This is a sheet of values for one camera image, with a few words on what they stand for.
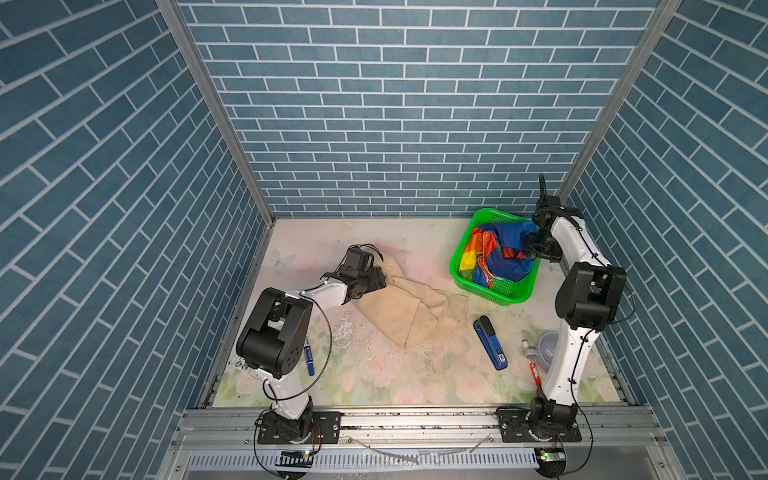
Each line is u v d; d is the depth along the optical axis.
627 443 0.73
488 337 0.87
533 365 0.83
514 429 0.73
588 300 0.57
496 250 0.94
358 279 0.75
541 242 0.83
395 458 0.71
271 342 0.48
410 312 0.91
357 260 0.76
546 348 0.80
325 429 0.74
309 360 0.84
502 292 0.99
